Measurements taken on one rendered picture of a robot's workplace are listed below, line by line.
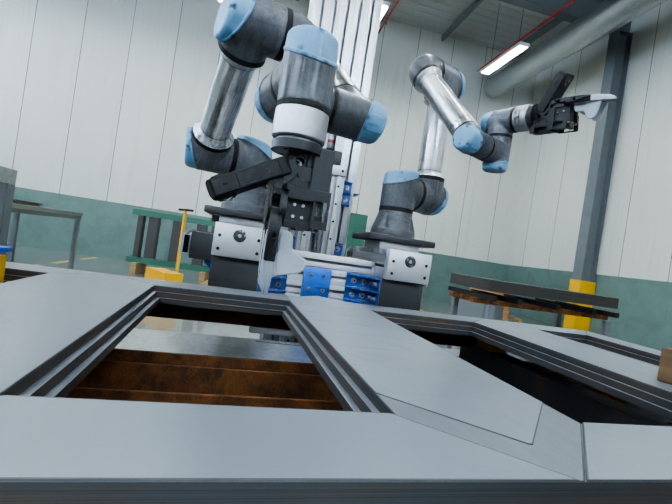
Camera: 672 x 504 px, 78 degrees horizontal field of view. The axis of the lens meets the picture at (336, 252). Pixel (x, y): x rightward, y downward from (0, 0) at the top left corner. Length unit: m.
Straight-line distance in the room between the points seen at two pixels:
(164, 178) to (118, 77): 2.51
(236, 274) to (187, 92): 10.16
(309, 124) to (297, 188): 0.08
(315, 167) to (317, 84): 0.11
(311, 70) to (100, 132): 10.85
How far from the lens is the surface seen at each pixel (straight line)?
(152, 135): 11.08
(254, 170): 0.56
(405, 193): 1.38
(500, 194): 12.73
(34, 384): 0.38
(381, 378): 0.43
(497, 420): 0.39
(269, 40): 1.04
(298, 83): 0.58
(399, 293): 1.27
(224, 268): 1.18
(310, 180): 0.58
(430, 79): 1.46
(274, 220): 0.53
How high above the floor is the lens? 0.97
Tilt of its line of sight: level
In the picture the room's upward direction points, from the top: 9 degrees clockwise
